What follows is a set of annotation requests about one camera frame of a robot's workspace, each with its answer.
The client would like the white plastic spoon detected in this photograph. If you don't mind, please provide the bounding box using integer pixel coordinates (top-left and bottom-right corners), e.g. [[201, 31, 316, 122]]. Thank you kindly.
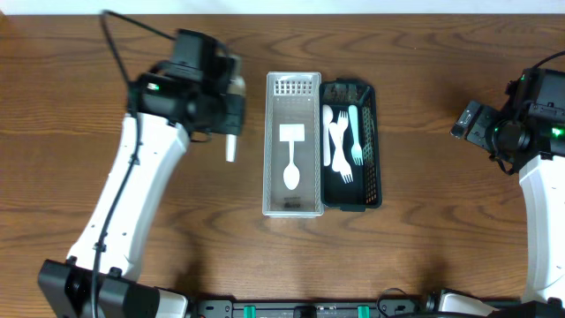
[[283, 140, 300, 191], [226, 134, 237, 163]]

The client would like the pale green plastic fork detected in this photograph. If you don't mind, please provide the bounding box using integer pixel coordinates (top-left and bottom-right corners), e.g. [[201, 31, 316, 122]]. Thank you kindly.
[[348, 105, 363, 166]]

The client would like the white plastic knife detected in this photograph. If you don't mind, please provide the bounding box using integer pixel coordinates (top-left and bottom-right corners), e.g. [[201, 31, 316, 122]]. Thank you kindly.
[[322, 104, 334, 167]]

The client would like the white plastic fork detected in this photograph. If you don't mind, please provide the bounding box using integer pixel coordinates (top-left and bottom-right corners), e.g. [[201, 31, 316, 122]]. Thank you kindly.
[[328, 123, 353, 184], [329, 111, 349, 172]]

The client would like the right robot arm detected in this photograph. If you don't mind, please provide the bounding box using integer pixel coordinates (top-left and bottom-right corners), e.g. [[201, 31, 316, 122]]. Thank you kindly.
[[440, 65, 564, 317]]

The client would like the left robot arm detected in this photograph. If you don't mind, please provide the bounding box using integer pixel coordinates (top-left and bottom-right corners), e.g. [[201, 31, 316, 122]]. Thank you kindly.
[[38, 29, 245, 317]]

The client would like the clear plastic basket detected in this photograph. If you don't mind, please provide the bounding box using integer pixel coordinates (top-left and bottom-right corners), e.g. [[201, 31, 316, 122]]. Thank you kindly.
[[262, 72, 324, 218]]

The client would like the black plastic basket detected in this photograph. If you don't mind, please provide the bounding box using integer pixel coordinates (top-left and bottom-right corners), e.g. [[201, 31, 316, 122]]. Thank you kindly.
[[319, 79, 382, 212]]

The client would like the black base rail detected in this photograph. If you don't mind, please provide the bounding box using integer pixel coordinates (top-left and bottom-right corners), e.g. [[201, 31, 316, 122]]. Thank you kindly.
[[185, 288, 564, 318]]

